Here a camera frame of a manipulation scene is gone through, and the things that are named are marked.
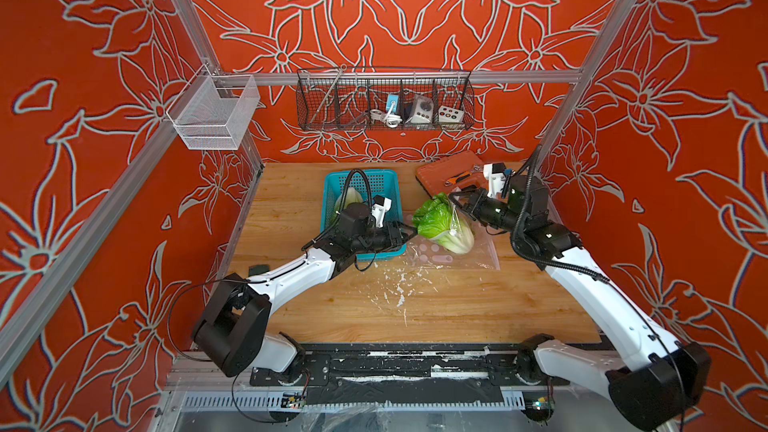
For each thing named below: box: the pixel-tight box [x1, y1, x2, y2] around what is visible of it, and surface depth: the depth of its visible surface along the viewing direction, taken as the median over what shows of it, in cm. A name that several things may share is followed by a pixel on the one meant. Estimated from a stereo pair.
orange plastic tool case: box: [415, 150, 489, 197], surface depth 112 cm
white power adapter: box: [410, 96, 434, 123], surface depth 93 cm
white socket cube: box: [438, 105, 464, 123], surface depth 96 cm
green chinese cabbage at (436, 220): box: [412, 192, 474, 254], surface depth 75 cm
